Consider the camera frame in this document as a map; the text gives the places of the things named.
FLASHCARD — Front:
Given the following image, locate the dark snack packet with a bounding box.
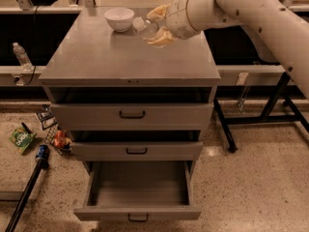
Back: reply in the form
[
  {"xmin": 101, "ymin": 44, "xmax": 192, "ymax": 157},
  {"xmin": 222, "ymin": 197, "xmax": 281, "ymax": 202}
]
[{"xmin": 36, "ymin": 105, "xmax": 58, "ymax": 131}]

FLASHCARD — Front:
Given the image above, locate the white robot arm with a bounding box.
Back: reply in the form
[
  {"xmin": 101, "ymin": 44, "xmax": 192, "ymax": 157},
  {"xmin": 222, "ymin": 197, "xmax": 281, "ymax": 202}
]
[{"xmin": 147, "ymin": 0, "xmax": 309, "ymax": 99}]

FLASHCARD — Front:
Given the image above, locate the black power cable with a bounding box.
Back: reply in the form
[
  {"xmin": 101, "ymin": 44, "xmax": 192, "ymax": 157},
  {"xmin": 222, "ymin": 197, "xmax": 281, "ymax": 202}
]
[{"xmin": 24, "ymin": 5, "xmax": 41, "ymax": 86}]

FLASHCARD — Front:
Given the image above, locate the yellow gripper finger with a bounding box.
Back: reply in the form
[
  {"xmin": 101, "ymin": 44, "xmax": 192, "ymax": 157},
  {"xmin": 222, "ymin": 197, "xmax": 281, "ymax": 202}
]
[
  {"xmin": 146, "ymin": 4, "xmax": 170, "ymax": 22},
  {"xmin": 147, "ymin": 26, "xmax": 177, "ymax": 47}
]

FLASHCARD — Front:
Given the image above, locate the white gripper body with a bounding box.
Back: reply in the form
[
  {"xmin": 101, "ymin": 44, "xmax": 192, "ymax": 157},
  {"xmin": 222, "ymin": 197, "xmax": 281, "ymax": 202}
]
[{"xmin": 165, "ymin": 0, "xmax": 198, "ymax": 40}]

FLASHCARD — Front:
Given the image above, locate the green snack bag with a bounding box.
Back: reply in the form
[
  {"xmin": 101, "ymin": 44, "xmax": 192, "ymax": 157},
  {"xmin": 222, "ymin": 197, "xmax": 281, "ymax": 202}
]
[{"xmin": 9, "ymin": 127, "xmax": 36, "ymax": 154}]

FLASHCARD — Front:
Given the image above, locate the clear water bottle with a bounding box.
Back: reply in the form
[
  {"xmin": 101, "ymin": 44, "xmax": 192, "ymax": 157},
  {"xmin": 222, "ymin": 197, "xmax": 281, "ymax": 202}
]
[
  {"xmin": 132, "ymin": 16, "xmax": 159, "ymax": 41},
  {"xmin": 13, "ymin": 43, "xmax": 33, "ymax": 73}
]

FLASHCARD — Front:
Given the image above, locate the grey middle drawer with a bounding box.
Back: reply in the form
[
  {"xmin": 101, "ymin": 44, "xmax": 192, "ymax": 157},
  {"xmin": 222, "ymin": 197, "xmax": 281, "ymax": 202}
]
[{"xmin": 71, "ymin": 142, "xmax": 202, "ymax": 161}]

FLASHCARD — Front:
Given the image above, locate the grey drawer cabinet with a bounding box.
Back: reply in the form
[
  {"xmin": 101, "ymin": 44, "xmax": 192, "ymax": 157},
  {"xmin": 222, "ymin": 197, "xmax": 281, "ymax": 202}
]
[{"xmin": 38, "ymin": 6, "xmax": 222, "ymax": 137}]

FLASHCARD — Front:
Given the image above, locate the grey drawer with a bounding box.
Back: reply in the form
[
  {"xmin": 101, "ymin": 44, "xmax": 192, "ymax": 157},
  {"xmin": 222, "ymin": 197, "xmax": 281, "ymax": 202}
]
[
  {"xmin": 51, "ymin": 103, "xmax": 212, "ymax": 131},
  {"xmin": 71, "ymin": 142, "xmax": 202, "ymax": 161},
  {"xmin": 74, "ymin": 160, "xmax": 201, "ymax": 222}
]

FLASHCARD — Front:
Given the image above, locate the black pole on floor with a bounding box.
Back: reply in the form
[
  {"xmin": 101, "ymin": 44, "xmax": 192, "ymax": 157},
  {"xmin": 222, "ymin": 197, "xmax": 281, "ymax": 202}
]
[{"xmin": 5, "ymin": 159, "xmax": 48, "ymax": 232}]

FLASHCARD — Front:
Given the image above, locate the orange snack package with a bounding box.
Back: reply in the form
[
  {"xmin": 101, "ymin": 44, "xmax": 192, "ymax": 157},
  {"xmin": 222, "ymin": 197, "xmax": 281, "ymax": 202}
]
[{"xmin": 52, "ymin": 130, "xmax": 70, "ymax": 149}]

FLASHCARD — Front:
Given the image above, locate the clear water bottle on ledge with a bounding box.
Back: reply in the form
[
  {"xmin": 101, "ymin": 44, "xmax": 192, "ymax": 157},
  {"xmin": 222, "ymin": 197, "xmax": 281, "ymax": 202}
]
[{"xmin": 13, "ymin": 43, "xmax": 33, "ymax": 73}]

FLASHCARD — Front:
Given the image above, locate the blue soda can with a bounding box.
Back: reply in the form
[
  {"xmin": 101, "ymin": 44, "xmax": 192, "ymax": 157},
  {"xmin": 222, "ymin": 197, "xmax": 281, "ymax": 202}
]
[{"xmin": 36, "ymin": 145, "xmax": 49, "ymax": 160}]

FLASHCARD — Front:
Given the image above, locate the black metal table stand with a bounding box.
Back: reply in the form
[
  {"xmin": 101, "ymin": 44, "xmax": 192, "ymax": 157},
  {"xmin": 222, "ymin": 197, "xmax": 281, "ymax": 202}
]
[{"xmin": 213, "ymin": 72, "xmax": 309, "ymax": 153}]

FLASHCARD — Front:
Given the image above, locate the white ceramic bowl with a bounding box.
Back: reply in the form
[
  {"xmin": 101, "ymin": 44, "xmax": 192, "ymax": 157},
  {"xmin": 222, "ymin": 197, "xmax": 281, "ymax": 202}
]
[{"xmin": 104, "ymin": 8, "xmax": 134, "ymax": 32}]

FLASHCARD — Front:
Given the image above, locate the grey bottom drawer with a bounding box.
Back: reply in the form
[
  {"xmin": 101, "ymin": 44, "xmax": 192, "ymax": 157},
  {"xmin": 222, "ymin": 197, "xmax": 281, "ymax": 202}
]
[{"xmin": 74, "ymin": 160, "xmax": 201, "ymax": 222}]

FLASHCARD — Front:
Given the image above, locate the grey top drawer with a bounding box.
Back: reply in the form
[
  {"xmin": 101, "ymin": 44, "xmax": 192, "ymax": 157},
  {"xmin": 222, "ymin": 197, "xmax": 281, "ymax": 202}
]
[{"xmin": 51, "ymin": 103, "xmax": 212, "ymax": 131}]

